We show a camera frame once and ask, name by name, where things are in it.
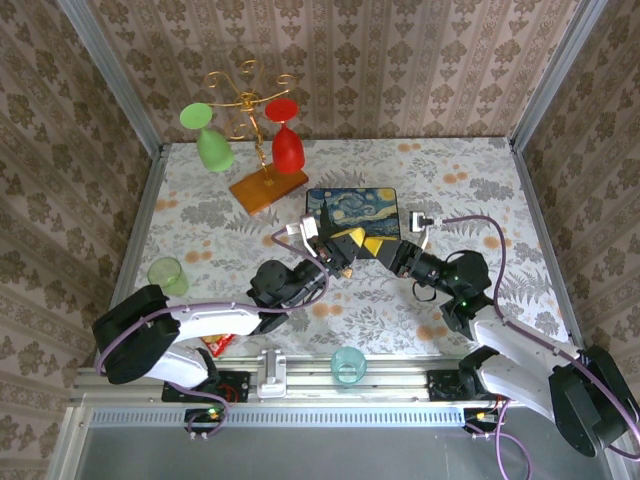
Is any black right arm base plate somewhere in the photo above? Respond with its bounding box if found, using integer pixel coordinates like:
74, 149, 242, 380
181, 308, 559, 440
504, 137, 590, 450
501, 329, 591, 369
427, 368, 507, 403

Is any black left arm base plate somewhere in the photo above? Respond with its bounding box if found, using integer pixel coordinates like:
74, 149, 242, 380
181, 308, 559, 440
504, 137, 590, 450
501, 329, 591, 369
161, 370, 251, 403

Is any green translucent plastic cup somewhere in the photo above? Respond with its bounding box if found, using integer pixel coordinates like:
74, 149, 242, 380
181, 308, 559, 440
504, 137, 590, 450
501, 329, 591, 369
146, 256, 190, 297

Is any teal translucent plastic cup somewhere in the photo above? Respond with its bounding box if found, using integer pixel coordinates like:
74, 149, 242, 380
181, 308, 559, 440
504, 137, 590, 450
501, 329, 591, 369
330, 346, 369, 388

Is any grey slotted cable duct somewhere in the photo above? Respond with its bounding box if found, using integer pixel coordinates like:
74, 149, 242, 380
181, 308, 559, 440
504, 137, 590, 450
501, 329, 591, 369
87, 405, 469, 429

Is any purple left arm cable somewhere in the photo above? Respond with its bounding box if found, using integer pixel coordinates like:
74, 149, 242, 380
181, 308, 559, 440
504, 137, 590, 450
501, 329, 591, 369
94, 225, 332, 441

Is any green wine glass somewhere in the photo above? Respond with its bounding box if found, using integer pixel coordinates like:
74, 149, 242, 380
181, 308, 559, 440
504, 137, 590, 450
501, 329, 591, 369
179, 102, 235, 174

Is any red wine glass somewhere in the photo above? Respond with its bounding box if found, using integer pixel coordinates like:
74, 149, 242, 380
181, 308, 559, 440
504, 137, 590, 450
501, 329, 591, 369
263, 98, 306, 175

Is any aluminium table side rail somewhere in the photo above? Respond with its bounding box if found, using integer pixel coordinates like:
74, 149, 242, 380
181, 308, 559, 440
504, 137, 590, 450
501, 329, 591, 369
94, 144, 169, 369
508, 139, 586, 346

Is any small black LED circuit board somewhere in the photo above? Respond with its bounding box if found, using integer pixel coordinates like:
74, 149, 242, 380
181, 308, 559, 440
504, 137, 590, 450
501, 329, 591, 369
184, 407, 226, 434
463, 407, 501, 434

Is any starry night painted box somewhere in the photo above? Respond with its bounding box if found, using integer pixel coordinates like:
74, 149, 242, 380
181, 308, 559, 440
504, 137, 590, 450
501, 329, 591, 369
305, 187, 403, 261

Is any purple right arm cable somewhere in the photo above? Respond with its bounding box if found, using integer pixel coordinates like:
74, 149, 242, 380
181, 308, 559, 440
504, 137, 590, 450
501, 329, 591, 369
439, 214, 640, 480

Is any aluminium frame post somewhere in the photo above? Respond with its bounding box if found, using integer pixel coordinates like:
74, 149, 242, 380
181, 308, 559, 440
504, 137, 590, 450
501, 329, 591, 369
508, 0, 609, 146
55, 0, 166, 154

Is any red snack packet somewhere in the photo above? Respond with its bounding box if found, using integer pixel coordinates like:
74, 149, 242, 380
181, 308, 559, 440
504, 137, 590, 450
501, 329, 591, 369
199, 332, 236, 359

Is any white table clamp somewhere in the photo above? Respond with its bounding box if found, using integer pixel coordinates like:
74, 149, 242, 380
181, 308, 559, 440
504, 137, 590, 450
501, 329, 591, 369
256, 348, 289, 400

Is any thin black wire loop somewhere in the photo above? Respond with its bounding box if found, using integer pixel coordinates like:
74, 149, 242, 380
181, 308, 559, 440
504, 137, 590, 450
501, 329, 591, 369
410, 278, 439, 304

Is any gold wire rack wooden base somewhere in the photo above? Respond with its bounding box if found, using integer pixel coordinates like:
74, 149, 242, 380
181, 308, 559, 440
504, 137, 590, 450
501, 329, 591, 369
207, 59, 310, 217

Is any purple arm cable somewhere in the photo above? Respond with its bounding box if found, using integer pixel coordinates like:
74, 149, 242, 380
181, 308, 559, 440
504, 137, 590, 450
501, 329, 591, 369
94, 225, 332, 441
439, 214, 640, 480

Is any aluminium table edge rail long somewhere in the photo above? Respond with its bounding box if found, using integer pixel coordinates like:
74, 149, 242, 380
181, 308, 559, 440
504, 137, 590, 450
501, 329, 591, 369
69, 357, 614, 404

